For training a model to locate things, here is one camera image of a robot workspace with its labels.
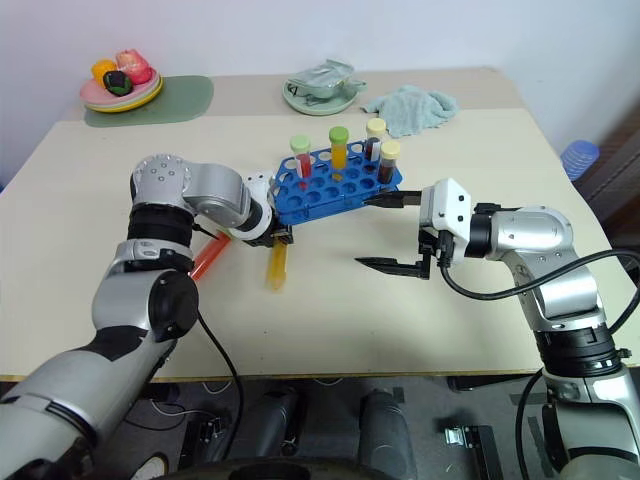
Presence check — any dark tube labelled pale cap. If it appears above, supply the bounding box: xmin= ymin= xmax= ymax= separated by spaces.
xmin=365 ymin=118 xmax=388 ymax=164

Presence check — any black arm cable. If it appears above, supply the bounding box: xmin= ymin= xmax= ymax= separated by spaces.
xmin=191 ymin=222 xmax=246 ymax=441
xmin=438 ymin=239 xmax=640 ymax=342

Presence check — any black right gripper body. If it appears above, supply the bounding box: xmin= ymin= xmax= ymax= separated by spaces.
xmin=417 ymin=189 xmax=455 ymax=272

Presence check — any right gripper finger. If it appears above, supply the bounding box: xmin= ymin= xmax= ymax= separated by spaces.
xmin=353 ymin=251 xmax=432 ymax=281
xmin=363 ymin=189 xmax=424 ymax=211

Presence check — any teal towel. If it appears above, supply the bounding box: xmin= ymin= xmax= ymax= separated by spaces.
xmin=360 ymin=84 xmax=460 ymax=141

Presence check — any loose red test tube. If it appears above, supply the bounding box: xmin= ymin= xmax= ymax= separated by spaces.
xmin=189 ymin=234 xmax=234 ymax=282

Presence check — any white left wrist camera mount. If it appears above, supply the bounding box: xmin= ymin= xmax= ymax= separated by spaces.
xmin=227 ymin=171 xmax=281 ymax=246

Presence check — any pink toy cake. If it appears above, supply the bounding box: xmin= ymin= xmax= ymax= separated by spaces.
xmin=115 ymin=47 xmax=154 ymax=86

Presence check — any black and green toy food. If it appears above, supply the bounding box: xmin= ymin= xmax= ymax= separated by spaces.
xmin=102 ymin=70 xmax=134 ymax=97

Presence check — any green placemat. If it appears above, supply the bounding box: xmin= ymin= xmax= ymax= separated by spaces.
xmin=83 ymin=74 xmax=215 ymax=129

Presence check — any blue test tube rack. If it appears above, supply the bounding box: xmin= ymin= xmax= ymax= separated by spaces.
xmin=273 ymin=141 xmax=404 ymax=227

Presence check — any silver foil bag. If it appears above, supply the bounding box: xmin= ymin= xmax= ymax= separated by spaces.
xmin=286 ymin=58 xmax=369 ymax=104

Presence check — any orange toy food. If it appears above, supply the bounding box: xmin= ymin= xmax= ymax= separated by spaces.
xmin=91 ymin=59 xmax=119 ymax=82

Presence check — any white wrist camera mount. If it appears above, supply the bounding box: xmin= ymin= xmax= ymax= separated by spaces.
xmin=227 ymin=171 xmax=281 ymax=246
xmin=418 ymin=177 xmax=474 ymax=252

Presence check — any yellow test tube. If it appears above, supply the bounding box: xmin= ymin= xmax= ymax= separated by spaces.
xmin=264 ymin=238 xmax=292 ymax=293

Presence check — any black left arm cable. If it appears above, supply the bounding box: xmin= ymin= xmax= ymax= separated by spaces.
xmin=191 ymin=222 xmax=246 ymax=441

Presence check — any yellow plate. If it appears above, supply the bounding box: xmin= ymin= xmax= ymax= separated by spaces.
xmin=82 ymin=74 xmax=165 ymax=115

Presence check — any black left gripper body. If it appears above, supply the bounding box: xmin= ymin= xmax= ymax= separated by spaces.
xmin=248 ymin=223 xmax=295 ymax=250

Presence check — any orange tube green cap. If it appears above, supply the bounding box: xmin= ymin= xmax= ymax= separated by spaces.
xmin=328 ymin=126 xmax=350 ymax=182

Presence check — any metal floor bracket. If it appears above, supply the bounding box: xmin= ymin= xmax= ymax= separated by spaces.
xmin=443 ymin=424 xmax=477 ymax=447

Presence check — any red tube light-green cap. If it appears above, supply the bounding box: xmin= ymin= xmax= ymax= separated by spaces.
xmin=289 ymin=134 xmax=314 ymax=192

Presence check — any pink plate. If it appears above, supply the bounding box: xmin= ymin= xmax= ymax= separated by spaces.
xmin=79 ymin=73 xmax=161 ymax=109

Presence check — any dark-red tube pale-yellow cap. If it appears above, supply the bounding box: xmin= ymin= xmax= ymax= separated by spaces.
xmin=377 ymin=140 xmax=403 ymax=184

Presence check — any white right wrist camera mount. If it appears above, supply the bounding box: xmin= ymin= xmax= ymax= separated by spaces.
xmin=418 ymin=177 xmax=474 ymax=252

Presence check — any blue plastic stool stack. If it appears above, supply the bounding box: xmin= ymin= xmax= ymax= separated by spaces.
xmin=559 ymin=139 xmax=601 ymax=183

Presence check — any dark rounded shape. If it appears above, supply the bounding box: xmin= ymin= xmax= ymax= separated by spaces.
xmin=251 ymin=384 xmax=302 ymax=457
xmin=359 ymin=389 xmax=419 ymax=480

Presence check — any light green plate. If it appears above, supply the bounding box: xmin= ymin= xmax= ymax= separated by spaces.
xmin=282 ymin=74 xmax=369 ymax=118

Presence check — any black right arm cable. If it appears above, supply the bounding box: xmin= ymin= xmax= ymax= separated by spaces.
xmin=438 ymin=239 xmax=640 ymax=342

